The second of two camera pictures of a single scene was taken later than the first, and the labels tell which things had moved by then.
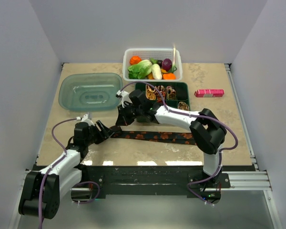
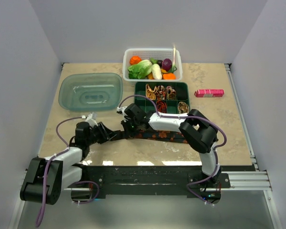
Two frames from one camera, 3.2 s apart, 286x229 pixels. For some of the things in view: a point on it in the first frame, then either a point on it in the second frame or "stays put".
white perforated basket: x=158 y=54 stays put
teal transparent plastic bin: x=90 y=91 stays put
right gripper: x=123 y=119 → x=129 y=134
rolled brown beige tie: x=183 y=105 stays put
